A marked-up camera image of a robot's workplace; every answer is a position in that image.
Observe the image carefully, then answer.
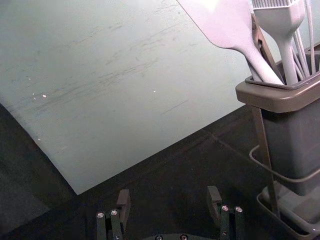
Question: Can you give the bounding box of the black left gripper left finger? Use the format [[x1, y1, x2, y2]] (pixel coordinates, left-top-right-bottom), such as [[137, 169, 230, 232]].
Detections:
[[96, 188, 132, 240]]

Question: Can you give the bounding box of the grey utensil holder cup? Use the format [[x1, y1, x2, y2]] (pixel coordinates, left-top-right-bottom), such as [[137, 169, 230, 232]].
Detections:
[[235, 71, 320, 197]]

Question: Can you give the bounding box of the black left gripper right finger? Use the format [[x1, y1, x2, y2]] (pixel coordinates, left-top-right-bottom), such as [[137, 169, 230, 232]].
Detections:
[[206, 185, 246, 240]]

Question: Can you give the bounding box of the grey silicone basting brush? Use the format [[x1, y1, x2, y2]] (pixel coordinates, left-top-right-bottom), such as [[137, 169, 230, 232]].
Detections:
[[250, 0, 307, 85]]

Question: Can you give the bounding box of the grey wire whisk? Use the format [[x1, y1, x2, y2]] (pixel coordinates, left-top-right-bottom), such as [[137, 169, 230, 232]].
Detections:
[[291, 0, 318, 79]]

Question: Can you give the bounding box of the black table cloth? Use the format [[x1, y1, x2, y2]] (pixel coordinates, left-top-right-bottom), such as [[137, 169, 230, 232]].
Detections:
[[0, 44, 320, 240]]

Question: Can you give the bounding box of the grey silicone spatula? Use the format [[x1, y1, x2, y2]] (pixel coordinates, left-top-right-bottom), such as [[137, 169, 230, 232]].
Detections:
[[175, 0, 285, 85]]

